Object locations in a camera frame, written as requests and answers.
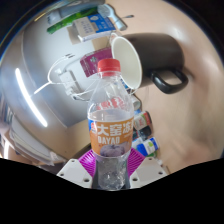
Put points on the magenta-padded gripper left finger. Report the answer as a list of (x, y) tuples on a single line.
[(87, 163)]

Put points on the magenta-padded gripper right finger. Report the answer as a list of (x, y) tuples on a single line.
[(137, 163)]

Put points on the clear drink bottle red cap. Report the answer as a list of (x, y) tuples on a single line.
[(110, 133)]

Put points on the white jar blue lid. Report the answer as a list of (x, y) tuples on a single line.
[(148, 146)]

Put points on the under-shelf light bar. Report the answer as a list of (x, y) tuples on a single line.
[(30, 96)]

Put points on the magenta carton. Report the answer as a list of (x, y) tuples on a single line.
[(93, 63)]

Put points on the black mug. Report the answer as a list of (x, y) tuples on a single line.
[(160, 56)]

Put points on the blue and white box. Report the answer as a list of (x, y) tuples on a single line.
[(91, 26)]

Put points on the light blue hair brush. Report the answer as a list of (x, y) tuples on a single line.
[(106, 10)]

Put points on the white wall power outlet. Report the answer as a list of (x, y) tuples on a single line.
[(68, 83)]

